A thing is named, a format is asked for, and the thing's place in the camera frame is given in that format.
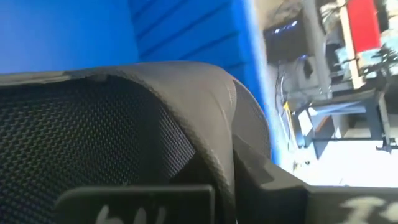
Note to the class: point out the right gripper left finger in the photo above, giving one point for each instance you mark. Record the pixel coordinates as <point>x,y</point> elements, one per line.
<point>140,205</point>

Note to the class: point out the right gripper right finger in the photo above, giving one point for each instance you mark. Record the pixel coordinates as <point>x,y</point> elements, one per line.
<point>295,205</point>

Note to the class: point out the black slide sandal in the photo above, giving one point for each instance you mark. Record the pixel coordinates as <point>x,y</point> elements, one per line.
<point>93,124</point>

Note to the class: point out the blue plastic bin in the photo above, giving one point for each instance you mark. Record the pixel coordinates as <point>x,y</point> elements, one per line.
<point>186,31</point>

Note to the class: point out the grey metal bench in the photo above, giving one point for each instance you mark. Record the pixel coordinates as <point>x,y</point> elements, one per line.
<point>342,105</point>

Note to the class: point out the black computer box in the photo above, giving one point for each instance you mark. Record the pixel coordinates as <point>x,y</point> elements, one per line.
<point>286,40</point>

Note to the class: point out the red panel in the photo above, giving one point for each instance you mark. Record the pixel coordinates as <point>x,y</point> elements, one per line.
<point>363,25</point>

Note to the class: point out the light wooden post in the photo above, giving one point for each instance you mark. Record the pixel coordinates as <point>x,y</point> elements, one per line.
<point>349,46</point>

